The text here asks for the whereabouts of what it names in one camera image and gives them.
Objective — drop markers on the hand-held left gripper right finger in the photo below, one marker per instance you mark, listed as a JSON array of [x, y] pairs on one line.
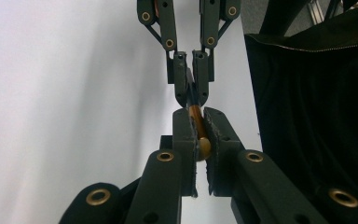
[[222, 152]]

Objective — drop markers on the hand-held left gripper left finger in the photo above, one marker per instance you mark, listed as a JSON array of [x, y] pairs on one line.
[[183, 146]]

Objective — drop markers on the black gold makeup brush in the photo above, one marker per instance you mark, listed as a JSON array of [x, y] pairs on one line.
[[199, 124]]

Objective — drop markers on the dark cloth with zipper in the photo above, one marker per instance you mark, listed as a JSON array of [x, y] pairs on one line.
[[317, 124]]

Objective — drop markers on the black metal stand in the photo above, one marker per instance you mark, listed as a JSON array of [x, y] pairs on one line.
[[284, 15]]

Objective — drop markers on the aluminium profile bar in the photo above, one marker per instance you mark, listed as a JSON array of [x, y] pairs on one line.
[[315, 11]]

